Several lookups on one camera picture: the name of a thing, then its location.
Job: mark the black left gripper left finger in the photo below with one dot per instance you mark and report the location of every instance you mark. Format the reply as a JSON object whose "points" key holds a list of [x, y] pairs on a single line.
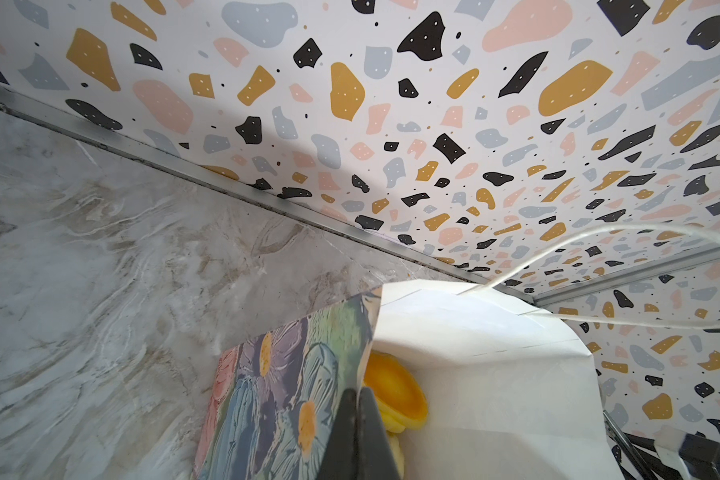
{"points": [[340, 458]]}

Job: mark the floral paper gift bag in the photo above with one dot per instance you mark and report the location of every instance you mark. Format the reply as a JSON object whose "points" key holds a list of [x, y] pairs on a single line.
{"points": [[512, 391]]}

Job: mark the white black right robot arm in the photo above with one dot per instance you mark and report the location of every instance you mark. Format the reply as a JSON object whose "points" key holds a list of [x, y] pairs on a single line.
{"points": [[673, 454]]}

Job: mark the small round orange bun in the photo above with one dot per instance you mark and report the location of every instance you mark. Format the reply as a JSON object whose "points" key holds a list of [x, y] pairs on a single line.
{"points": [[400, 400]]}

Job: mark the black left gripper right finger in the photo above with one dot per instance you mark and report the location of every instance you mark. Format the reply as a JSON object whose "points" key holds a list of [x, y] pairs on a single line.
{"points": [[375, 460]]}

